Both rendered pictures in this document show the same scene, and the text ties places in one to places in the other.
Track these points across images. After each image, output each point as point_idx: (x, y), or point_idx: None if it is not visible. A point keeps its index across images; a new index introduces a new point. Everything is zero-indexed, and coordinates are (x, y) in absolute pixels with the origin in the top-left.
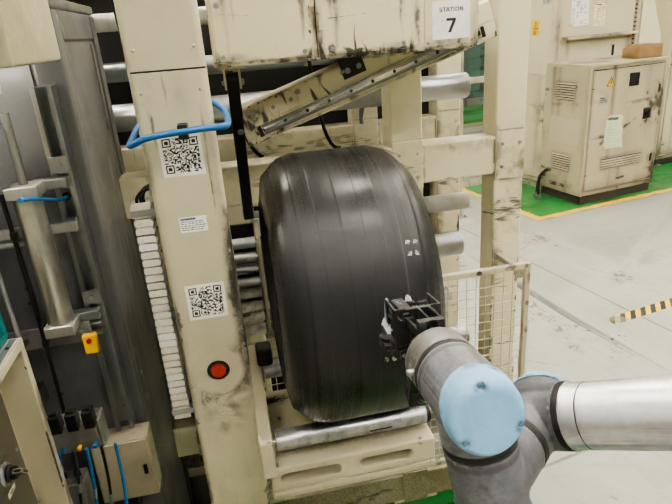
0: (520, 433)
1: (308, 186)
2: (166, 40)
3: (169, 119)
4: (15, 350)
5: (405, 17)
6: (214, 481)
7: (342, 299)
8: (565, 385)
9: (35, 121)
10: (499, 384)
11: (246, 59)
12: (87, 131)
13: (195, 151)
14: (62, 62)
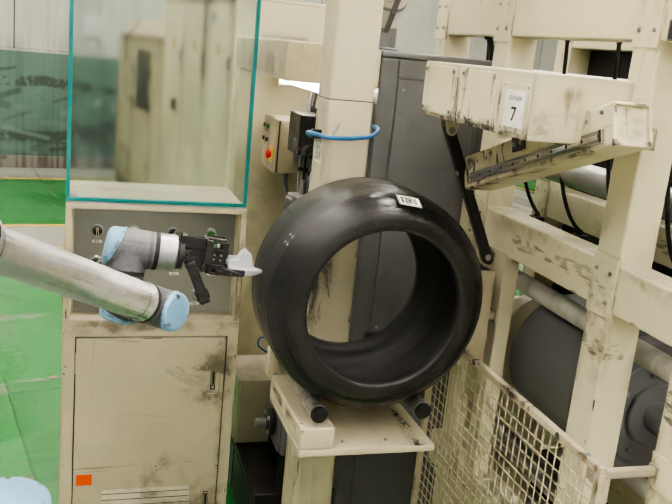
0: (103, 257)
1: (319, 187)
2: (325, 80)
3: (319, 125)
4: (235, 210)
5: (492, 98)
6: None
7: (262, 249)
8: (148, 282)
9: None
10: (110, 230)
11: (429, 110)
12: (400, 140)
13: (320, 148)
14: (379, 90)
